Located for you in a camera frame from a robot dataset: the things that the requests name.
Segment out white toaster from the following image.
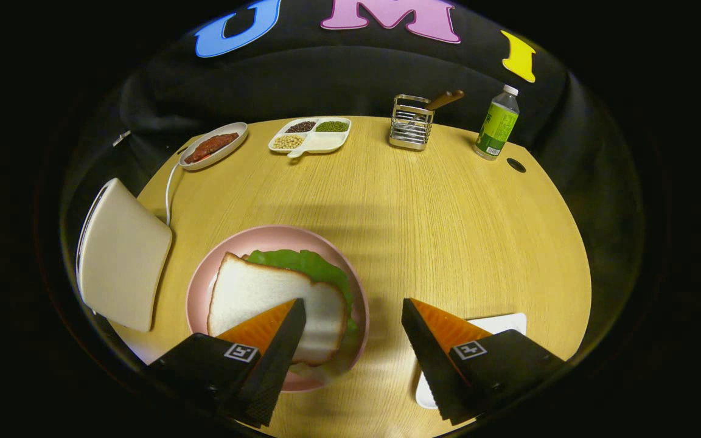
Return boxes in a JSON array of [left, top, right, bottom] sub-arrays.
[[75, 178, 173, 333]]

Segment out wooden handled utensil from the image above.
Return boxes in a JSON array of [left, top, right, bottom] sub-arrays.
[[408, 90, 466, 125]]

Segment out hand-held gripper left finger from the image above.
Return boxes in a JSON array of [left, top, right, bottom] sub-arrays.
[[145, 297, 307, 428]]

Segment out square white plate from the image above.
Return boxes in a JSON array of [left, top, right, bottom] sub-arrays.
[[415, 313, 528, 409]]

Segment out metal wire utensil holder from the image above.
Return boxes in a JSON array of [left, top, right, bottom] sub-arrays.
[[388, 94, 434, 151]]

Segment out black backdrop cloth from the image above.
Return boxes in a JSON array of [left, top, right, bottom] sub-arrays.
[[58, 0, 649, 378]]

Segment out green label plastic bottle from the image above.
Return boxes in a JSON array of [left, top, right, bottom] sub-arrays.
[[474, 85, 520, 161]]

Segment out round white plate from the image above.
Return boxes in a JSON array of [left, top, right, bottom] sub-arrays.
[[178, 122, 249, 172]]

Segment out green lettuce leaf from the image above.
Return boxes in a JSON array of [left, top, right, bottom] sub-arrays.
[[244, 248, 357, 332]]

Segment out pink round plate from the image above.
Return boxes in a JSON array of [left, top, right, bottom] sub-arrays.
[[186, 224, 370, 392]]

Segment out white divided dish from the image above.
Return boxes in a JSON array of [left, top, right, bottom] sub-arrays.
[[268, 117, 352, 159]]

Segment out red meat slice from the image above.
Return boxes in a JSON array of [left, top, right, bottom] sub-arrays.
[[184, 133, 239, 164]]

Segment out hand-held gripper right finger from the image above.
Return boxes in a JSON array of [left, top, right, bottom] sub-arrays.
[[401, 297, 570, 426]]

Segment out white toaster cable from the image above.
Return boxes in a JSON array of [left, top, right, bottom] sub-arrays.
[[164, 159, 182, 227]]

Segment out white bread slice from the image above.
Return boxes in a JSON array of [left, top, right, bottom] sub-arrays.
[[207, 252, 349, 366]]

